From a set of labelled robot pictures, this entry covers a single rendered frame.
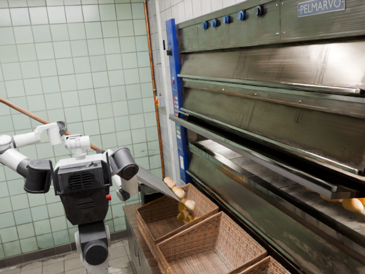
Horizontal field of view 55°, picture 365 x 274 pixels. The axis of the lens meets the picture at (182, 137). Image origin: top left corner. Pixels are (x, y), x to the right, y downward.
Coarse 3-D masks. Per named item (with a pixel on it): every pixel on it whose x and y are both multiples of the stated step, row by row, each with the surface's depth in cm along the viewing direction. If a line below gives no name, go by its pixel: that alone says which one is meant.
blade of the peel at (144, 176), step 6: (138, 174) 240; (144, 174) 256; (150, 174) 272; (138, 180) 218; (144, 180) 220; (150, 180) 243; (156, 180) 258; (150, 186) 222; (156, 186) 234; (162, 186) 248; (162, 192) 225; (168, 192) 238; (174, 198) 229
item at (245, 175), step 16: (192, 144) 280; (224, 160) 232; (240, 176) 206; (256, 176) 198; (272, 192) 175; (288, 208) 163; (304, 208) 155; (320, 224) 143; (336, 224) 139; (352, 240) 127
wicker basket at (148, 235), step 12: (192, 192) 282; (156, 204) 282; (168, 204) 286; (204, 204) 259; (144, 216) 281; (156, 216) 285; (168, 216) 289; (204, 216) 237; (144, 228) 254; (180, 228) 233; (156, 240) 228; (180, 252) 236
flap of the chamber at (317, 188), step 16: (192, 128) 228; (208, 128) 228; (224, 144) 184; (256, 144) 185; (256, 160) 154; (288, 160) 153; (288, 176) 133; (320, 176) 130; (336, 176) 132; (320, 192) 116; (336, 192) 112; (352, 192) 115
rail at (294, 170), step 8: (184, 120) 244; (200, 128) 215; (216, 136) 194; (232, 144) 176; (240, 144) 170; (248, 152) 161; (256, 152) 155; (272, 160) 143; (288, 168) 133; (304, 176) 124; (312, 176) 121; (320, 184) 116; (328, 184) 113
